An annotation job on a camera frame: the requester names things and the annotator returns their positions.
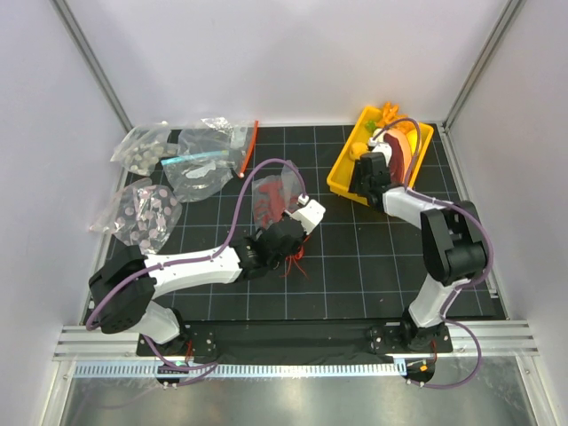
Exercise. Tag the yellow toy lemon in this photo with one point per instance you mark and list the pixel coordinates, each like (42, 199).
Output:
(414, 141)

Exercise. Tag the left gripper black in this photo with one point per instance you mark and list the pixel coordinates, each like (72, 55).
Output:
(300, 241)

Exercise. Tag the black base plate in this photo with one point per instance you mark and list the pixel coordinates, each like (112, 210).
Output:
(309, 342)

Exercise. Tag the bag of white pieces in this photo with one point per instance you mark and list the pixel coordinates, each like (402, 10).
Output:
(144, 147)

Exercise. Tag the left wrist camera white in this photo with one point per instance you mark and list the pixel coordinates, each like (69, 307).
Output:
(308, 212)

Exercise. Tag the clear bag orange zipper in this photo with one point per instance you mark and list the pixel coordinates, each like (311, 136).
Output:
(274, 194)
(250, 142)

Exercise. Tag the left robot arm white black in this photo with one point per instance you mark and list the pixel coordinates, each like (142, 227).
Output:
(124, 294)

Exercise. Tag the clear bag blue zipper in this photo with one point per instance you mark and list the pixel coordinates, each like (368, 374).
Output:
(209, 155)

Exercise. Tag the slotted cable duct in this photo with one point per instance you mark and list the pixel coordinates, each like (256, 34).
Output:
(156, 369)

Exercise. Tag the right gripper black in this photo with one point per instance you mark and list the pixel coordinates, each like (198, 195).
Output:
(355, 186)

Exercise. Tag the yellow plastic tray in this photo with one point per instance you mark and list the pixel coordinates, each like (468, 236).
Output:
(339, 177)

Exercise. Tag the toy meat slab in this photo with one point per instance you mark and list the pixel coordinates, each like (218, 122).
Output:
(401, 155)

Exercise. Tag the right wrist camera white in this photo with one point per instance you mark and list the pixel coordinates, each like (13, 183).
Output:
(379, 145)

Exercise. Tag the black grid mat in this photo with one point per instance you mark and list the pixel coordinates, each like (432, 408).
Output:
(357, 264)

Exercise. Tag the red toy lobster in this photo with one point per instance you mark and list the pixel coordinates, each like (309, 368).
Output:
(278, 236)

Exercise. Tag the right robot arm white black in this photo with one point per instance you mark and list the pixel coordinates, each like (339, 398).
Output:
(456, 250)

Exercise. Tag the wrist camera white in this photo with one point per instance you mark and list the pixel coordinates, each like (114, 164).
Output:
(308, 212)
(379, 145)

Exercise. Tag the bag of pink discs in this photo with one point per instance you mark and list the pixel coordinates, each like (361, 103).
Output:
(141, 214)

